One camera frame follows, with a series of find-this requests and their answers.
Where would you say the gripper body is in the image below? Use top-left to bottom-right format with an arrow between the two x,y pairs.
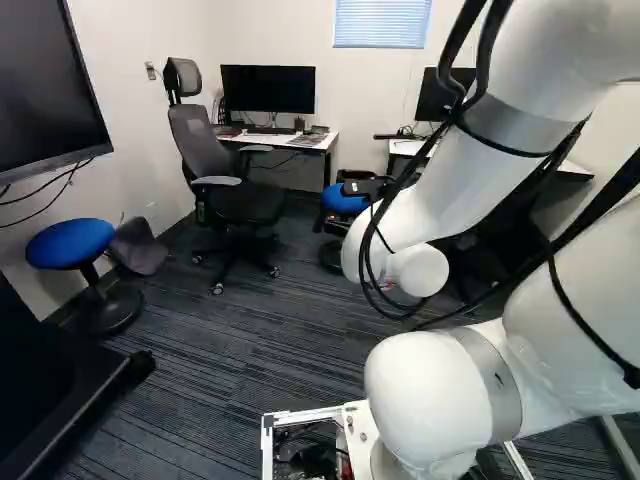
342,180 -> 390,198

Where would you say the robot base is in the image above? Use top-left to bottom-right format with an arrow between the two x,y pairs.
259,398 -> 640,480

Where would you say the blue round stool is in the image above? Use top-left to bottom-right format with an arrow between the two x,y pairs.
25,217 -> 146,337
313,182 -> 381,274

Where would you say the white desk with black legs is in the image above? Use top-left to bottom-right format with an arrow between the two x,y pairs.
213,125 -> 340,195
387,133 -> 596,192

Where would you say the magazine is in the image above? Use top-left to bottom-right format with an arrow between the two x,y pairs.
285,133 -> 329,147

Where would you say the black computer monitor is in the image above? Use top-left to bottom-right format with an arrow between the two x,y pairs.
219,63 -> 317,126
414,66 -> 477,123

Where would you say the window blind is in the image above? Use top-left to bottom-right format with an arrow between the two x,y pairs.
332,0 -> 434,50

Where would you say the black mesh office chair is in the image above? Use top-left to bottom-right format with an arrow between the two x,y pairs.
162,56 -> 288,296

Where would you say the black cart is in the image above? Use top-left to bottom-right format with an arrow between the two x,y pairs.
0,272 -> 156,480

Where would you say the large black wall screen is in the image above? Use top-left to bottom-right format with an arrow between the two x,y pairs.
0,0 -> 115,187

